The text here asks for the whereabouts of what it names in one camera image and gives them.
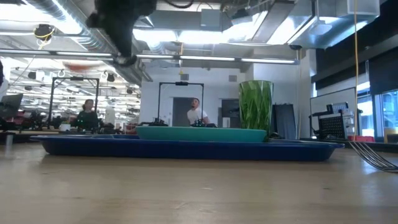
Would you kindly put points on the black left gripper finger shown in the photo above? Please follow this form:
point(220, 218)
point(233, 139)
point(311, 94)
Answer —
point(117, 43)
point(132, 43)

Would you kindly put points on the teal round plate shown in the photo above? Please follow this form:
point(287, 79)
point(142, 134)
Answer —
point(202, 134)

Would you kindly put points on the green patterned cup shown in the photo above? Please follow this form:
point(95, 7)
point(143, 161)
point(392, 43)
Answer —
point(256, 105)

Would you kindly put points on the blue plastic tray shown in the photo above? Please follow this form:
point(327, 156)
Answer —
point(186, 151)

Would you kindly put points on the long ceiling light bar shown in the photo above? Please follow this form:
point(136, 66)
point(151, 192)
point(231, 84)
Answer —
point(211, 58)

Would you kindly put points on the person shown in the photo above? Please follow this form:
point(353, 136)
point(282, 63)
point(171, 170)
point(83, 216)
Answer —
point(87, 119)
point(196, 115)

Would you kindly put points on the grey door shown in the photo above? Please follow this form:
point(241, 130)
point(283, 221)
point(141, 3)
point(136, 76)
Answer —
point(180, 112)

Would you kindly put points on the dark computer monitor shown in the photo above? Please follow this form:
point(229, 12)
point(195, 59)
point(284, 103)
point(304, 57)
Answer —
point(11, 105)

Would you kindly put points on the grey fabric panel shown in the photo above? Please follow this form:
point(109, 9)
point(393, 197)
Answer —
point(284, 121)

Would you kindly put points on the whiteboard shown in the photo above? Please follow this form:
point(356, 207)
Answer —
point(329, 98)

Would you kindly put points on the black perforated cart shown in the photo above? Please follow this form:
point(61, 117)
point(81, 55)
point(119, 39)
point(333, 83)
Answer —
point(332, 127)

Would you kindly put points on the red box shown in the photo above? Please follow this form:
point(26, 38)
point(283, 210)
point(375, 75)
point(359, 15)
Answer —
point(360, 138)

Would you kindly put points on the silver spiral ventilation duct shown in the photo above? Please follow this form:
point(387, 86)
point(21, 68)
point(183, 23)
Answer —
point(93, 40)

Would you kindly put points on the black robot rig frame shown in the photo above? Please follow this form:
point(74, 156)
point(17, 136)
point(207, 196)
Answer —
point(74, 78)
point(182, 83)

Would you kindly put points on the silver metal post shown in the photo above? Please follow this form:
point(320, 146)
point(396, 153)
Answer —
point(8, 143)

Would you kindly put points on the rectangular metal air duct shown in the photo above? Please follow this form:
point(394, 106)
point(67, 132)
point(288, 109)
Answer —
point(280, 21)

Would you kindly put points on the black aluminium table frame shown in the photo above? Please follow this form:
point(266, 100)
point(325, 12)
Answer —
point(387, 147)

